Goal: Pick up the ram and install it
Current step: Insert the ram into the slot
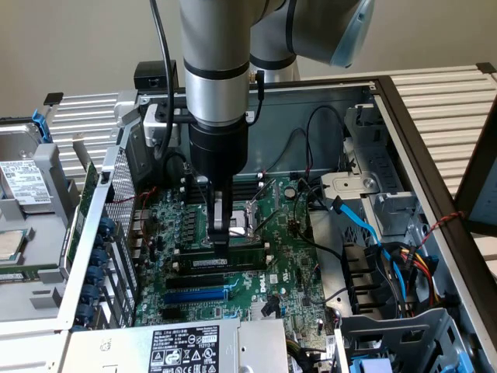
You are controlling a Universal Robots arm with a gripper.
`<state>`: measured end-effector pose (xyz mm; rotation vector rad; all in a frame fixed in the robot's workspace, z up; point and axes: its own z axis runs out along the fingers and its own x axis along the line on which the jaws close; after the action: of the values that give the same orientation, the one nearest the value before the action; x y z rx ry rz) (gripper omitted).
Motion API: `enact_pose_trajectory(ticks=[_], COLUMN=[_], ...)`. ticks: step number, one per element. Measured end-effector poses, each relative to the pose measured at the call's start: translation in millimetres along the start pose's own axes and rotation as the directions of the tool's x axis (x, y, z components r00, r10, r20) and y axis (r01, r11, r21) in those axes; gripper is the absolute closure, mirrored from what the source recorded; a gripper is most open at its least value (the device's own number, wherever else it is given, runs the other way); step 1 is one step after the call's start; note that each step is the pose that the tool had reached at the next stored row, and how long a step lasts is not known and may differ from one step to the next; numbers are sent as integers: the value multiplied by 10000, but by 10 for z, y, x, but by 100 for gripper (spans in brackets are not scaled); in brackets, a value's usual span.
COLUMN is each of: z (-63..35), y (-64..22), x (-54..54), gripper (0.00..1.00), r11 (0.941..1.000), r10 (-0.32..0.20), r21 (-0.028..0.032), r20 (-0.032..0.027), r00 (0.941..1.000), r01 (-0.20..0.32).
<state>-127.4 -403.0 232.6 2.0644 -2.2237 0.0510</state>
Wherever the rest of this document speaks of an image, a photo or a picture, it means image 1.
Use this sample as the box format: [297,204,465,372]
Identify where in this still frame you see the silver CPU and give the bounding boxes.
[0,228,29,262]

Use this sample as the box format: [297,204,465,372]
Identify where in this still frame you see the black box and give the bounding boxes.
[133,60,180,93]

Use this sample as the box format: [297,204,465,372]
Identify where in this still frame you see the blue disk caddy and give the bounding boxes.
[349,356,394,373]

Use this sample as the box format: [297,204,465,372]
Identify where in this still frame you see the tall black wire loop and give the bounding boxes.
[304,104,346,176]

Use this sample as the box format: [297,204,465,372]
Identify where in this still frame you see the black board connector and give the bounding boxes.
[260,294,281,318]

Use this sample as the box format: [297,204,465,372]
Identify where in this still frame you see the red black twisted wire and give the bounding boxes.
[415,211,466,249]

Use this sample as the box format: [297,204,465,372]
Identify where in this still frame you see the green Dell motherboard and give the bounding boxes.
[134,176,328,329]

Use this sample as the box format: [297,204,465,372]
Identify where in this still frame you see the open grey PC case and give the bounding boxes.
[54,75,497,373]

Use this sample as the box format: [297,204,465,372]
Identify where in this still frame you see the blue flat SATA wire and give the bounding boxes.
[329,196,412,308]

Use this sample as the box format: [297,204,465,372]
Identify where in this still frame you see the silver optical drive bay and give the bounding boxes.
[320,103,420,239]

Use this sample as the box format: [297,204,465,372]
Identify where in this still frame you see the metal rear port block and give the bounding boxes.
[129,208,152,260]

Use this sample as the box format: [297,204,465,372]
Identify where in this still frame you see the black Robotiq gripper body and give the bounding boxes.
[189,120,250,184]

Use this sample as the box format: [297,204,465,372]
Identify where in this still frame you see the thin red wire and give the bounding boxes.
[106,186,159,205]

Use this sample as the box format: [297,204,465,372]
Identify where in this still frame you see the short black wrist cable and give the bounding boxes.
[248,68,267,124]

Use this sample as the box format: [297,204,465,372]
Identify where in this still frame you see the CPU socket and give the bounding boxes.
[200,201,261,248]

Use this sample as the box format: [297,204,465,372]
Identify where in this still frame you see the blue expansion slot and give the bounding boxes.
[162,288,227,306]

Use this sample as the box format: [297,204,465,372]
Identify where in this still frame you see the low black wire loop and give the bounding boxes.
[270,127,308,173]

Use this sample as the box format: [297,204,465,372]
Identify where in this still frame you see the silver power supply with label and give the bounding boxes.
[57,316,290,373]

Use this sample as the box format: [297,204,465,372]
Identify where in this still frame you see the long black wire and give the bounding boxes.
[293,186,346,260]

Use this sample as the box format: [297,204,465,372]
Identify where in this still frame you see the grey hard drive tray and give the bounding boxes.
[0,116,78,323]

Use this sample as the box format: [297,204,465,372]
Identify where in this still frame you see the green graphics card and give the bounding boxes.
[64,134,100,273]

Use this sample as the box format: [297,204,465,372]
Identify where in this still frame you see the yellow black supply wires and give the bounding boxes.
[286,336,311,373]

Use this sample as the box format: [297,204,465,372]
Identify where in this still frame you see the dark framed side panel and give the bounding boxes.
[453,112,497,236]

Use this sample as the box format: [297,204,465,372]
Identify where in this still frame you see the silver hard disk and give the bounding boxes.
[0,123,55,214]

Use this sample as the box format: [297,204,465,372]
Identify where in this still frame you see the black RAM slot bank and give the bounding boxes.
[172,241,272,276]
[179,174,266,206]

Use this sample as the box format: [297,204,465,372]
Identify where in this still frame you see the black camera cable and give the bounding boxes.
[149,0,175,160]

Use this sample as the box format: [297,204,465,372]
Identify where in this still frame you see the coloured power wire bundle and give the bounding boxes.
[390,241,442,312]

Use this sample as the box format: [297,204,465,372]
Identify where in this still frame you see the small silver heatsink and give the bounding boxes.
[249,301,273,320]

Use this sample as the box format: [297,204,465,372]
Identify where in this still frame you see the thick black wire loop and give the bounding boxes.
[164,152,189,191]

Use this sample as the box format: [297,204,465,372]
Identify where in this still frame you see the blue plastic clip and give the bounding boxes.
[31,110,54,145]

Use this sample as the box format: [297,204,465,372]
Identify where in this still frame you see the grey metal disk bay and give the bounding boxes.
[334,306,477,373]

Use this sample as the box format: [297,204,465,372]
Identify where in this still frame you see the green RAM stick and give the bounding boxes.
[180,248,268,270]
[0,263,61,274]

